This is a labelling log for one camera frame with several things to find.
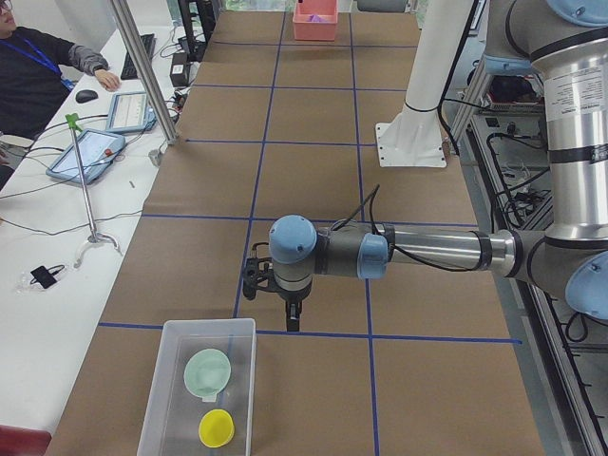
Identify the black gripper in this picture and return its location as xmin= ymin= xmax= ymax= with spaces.
xmin=280 ymin=287 xmax=309 ymax=332

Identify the mint green bowl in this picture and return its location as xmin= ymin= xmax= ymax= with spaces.
xmin=183 ymin=349 xmax=232 ymax=401

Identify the yellow plastic cup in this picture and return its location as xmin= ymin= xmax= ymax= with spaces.
xmin=199 ymin=408 xmax=236 ymax=448

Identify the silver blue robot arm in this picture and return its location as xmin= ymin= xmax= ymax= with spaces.
xmin=243 ymin=1 xmax=607 ymax=331

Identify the clear plastic box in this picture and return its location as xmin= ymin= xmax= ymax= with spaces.
xmin=137 ymin=318 xmax=257 ymax=455

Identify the black power adapter box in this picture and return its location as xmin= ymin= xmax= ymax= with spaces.
xmin=169 ymin=52 xmax=191 ymax=87

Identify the person's hand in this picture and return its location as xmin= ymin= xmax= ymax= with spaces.
xmin=93 ymin=69 xmax=121 ymax=92

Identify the near blue teach pendant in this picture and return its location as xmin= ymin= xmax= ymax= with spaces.
xmin=46 ymin=129 xmax=126 ymax=184

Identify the blue teach pendant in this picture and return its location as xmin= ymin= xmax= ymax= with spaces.
xmin=46 ymin=129 xmax=126 ymax=184
xmin=105 ymin=91 xmax=156 ymax=134

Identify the far blue teach pendant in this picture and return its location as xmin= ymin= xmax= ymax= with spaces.
xmin=105 ymin=91 xmax=156 ymax=134

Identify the pink plastic bin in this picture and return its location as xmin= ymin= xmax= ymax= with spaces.
xmin=292 ymin=0 xmax=338 ymax=42

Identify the black keyboard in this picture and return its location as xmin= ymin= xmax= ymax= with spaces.
xmin=120 ymin=33 xmax=157 ymax=81

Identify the black computer mouse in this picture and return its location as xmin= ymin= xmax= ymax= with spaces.
xmin=75 ymin=89 xmax=99 ymax=104

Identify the seated person in black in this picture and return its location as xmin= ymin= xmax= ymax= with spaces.
xmin=1 ymin=1 xmax=111 ymax=140

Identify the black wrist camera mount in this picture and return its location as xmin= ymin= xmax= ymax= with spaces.
xmin=241 ymin=242 xmax=276 ymax=301

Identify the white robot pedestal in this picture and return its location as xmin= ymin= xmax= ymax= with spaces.
xmin=375 ymin=0 xmax=477 ymax=168

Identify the aluminium frame post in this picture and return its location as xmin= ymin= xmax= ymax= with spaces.
xmin=109 ymin=0 xmax=178 ymax=145

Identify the small black device with strap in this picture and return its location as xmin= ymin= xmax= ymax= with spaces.
xmin=29 ymin=264 xmax=66 ymax=289

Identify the green handled reacher grabber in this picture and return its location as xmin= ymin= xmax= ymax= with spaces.
xmin=66 ymin=113 xmax=123 ymax=269

